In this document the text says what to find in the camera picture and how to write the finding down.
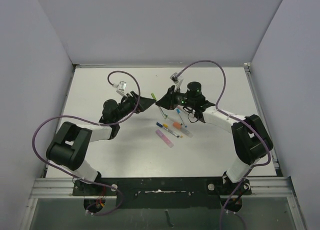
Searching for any navy blue marker pen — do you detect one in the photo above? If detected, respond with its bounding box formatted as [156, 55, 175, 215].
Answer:
[156, 122, 181, 138]

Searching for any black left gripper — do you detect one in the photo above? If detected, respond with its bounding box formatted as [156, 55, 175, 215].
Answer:
[113, 91, 156, 123]

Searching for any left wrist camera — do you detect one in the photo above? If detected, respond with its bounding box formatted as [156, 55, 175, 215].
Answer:
[112, 81, 127, 97]

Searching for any yellow marker pen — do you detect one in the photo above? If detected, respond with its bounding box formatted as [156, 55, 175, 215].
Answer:
[162, 124, 183, 138]

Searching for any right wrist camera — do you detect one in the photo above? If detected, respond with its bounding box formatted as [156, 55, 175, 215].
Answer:
[170, 72, 184, 92]

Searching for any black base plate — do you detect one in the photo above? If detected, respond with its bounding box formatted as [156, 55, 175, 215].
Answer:
[72, 177, 252, 211]

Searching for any pink highlighter pen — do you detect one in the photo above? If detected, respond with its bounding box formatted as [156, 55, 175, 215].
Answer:
[155, 130, 174, 148]

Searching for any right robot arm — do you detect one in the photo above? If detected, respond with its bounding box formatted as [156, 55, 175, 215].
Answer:
[155, 82, 273, 195]

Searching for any sky blue marker pen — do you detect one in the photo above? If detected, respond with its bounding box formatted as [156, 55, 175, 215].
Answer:
[176, 108, 188, 128]

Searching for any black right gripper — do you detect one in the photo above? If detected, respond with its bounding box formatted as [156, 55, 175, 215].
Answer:
[156, 86, 195, 111]

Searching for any orange cap highlighter pen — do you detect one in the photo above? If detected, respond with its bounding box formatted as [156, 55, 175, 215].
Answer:
[172, 122, 193, 138]

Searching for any lime green marker pen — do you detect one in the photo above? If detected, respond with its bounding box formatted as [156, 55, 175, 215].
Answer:
[151, 93, 167, 119]

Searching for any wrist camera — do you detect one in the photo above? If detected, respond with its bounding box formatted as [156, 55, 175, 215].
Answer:
[170, 72, 184, 92]
[112, 81, 127, 97]

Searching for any aluminium frame rail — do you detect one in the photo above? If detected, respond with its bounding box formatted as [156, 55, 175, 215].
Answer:
[29, 176, 295, 200]

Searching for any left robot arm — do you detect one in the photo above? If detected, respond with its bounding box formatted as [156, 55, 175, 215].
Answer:
[46, 91, 156, 196]

